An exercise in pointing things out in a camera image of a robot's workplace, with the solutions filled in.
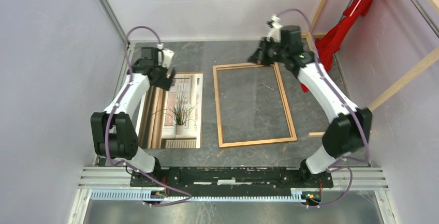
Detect left controller board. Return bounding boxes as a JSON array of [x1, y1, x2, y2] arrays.
[[150, 190, 168, 199]]

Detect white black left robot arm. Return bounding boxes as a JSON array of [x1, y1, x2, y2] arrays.
[[91, 43, 176, 187]]

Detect right controller board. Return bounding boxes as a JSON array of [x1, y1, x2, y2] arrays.
[[301, 191, 322, 206]]

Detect aluminium rail frame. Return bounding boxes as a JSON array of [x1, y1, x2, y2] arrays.
[[67, 0, 400, 224]]

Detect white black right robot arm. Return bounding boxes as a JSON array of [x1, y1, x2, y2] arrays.
[[247, 23, 372, 187]]

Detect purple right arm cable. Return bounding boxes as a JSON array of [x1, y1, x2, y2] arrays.
[[276, 8, 371, 208]]

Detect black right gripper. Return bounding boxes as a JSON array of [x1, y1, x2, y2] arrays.
[[247, 37, 287, 66]]

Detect golden wooden picture frame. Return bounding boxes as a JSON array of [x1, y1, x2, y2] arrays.
[[213, 63, 298, 148]]

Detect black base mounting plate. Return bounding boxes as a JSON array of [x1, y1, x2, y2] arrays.
[[130, 167, 334, 198]]

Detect plant window photo print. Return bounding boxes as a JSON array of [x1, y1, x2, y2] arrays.
[[134, 72, 203, 149]]

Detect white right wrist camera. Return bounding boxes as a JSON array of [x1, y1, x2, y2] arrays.
[[267, 14, 283, 43]]

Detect red cloth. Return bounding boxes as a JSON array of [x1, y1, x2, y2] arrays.
[[315, 0, 373, 72]]

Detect light wooden beam structure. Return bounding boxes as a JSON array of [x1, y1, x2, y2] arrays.
[[283, 0, 439, 138]]

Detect controller board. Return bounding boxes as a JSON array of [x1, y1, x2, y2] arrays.
[[301, 191, 322, 206], [150, 190, 168, 199]]

